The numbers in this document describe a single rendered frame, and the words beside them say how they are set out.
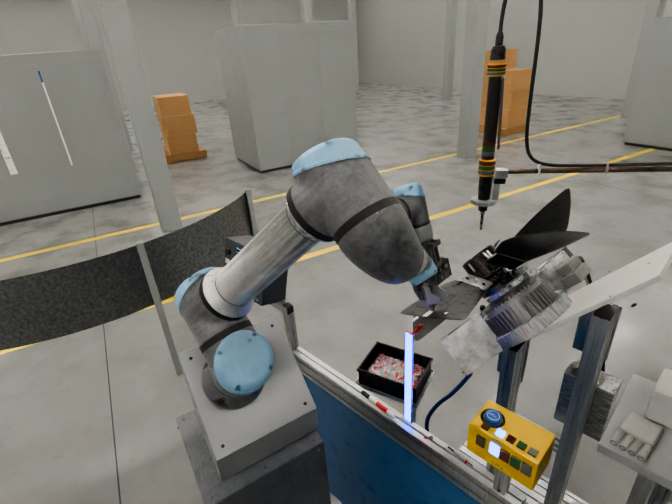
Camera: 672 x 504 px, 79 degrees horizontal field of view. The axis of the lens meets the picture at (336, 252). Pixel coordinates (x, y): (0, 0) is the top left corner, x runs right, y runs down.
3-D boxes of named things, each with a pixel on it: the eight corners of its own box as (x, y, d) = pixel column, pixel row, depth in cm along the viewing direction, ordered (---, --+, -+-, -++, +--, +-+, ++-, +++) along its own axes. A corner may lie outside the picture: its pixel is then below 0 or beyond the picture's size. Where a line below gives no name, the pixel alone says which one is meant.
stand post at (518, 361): (499, 500, 186) (527, 339, 145) (489, 515, 180) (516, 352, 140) (489, 493, 189) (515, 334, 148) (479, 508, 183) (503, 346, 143)
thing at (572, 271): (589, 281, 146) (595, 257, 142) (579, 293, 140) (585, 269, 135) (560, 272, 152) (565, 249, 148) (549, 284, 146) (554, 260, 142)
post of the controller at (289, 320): (298, 347, 158) (292, 304, 149) (292, 351, 156) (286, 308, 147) (293, 344, 160) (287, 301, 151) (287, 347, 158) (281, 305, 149)
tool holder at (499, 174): (501, 198, 120) (505, 165, 116) (505, 207, 114) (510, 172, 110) (469, 198, 122) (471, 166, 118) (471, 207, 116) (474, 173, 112)
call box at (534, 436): (549, 465, 96) (556, 434, 92) (531, 496, 90) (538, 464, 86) (485, 427, 107) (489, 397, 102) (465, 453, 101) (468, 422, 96)
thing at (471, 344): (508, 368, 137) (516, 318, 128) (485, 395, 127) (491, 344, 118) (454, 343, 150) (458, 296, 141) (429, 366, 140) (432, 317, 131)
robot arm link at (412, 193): (383, 191, 108) (405, 182, 112) (394, 231, 110) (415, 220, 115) (405, 188, 101) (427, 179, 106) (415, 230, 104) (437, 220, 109)
